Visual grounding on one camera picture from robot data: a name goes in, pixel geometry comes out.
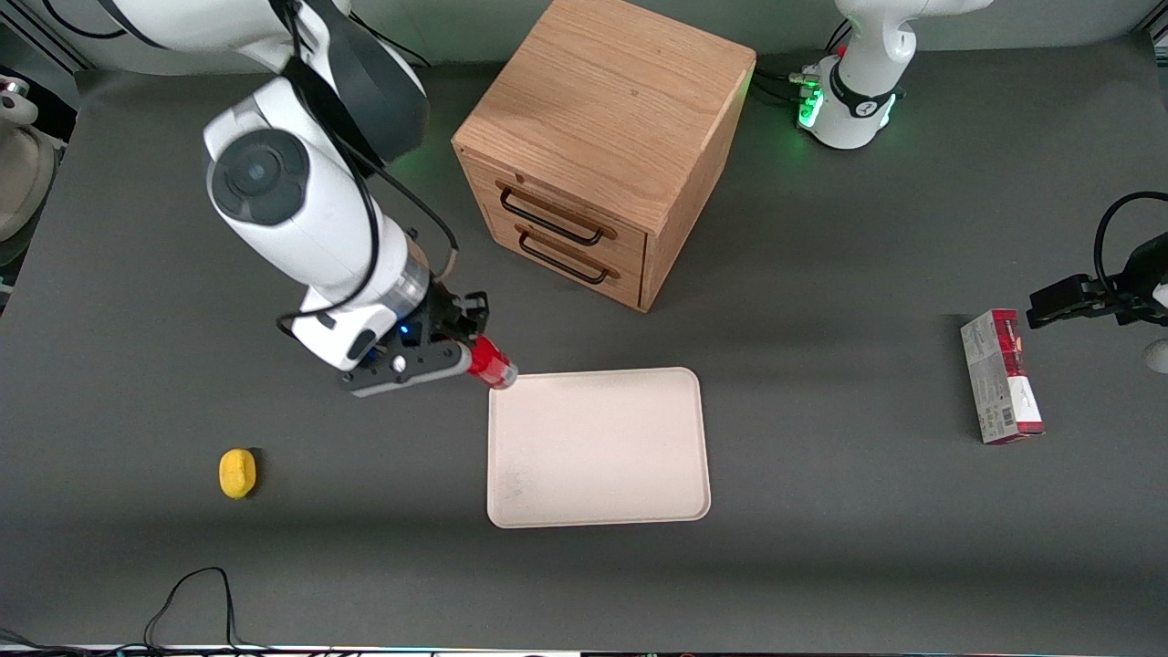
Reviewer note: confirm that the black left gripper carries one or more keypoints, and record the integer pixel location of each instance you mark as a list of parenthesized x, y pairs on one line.
[(1146, 276)]

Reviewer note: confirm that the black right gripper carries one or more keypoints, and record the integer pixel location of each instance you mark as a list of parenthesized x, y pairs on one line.
[(444, 317)]

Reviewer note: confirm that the red soda can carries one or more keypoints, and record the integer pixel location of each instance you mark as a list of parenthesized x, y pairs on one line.
[(493, 363)]

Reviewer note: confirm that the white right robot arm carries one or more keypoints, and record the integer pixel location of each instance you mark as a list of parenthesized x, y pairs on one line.
[(301, 228)]

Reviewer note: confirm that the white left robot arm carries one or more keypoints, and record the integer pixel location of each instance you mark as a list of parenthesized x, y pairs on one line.
[(867, 73)]

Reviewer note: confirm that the white rectangular tray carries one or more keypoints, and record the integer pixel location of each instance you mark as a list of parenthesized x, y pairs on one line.
[(598, 447)]

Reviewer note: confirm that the red and white carton box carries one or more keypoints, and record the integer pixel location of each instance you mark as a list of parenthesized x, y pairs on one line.
[(999, 379)]

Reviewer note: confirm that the white round object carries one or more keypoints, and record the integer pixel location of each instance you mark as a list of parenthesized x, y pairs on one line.
[(1159, 356)]

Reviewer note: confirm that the wooden drawer front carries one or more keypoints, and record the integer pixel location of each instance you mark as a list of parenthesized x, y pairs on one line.
[(570, 260), (557, 205)]

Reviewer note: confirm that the wooden drawer cabinet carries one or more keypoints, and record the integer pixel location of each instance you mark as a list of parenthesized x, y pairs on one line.
[(602, 119)]

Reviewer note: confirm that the yellow lemon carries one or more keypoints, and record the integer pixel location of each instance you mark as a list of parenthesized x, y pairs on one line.
[(237, 474)]

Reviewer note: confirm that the beige round object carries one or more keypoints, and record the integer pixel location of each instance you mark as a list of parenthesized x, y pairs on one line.
[(23, 178)]

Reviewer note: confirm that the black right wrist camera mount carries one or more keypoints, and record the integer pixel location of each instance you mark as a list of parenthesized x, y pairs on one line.
[(401, 370)]

